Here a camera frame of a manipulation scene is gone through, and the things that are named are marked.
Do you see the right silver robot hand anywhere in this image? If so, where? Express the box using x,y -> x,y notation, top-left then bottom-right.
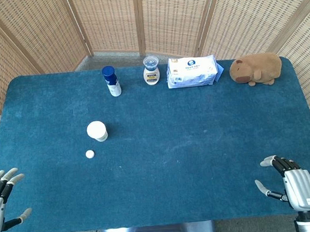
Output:
252,152 -> 310,216

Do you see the blue-capped white bottle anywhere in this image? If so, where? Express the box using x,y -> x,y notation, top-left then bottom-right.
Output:
101,65 -> 122,99

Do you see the clear-capped cream bottle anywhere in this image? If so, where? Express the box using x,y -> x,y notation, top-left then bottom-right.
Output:
141,55 -> 161,87

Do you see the brown capybara plush toy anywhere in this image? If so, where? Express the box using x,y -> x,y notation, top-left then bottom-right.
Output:
228,51 -> 284,89

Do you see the blue table cloth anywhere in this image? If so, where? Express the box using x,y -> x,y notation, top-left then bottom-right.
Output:
0,52 -> 310,232

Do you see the white tissue pack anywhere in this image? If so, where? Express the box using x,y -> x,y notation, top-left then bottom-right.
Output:
165,53 -> 225,89

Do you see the woven bamboo folding screen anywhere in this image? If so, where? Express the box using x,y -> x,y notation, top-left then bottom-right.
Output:
0,0 -> 310,185

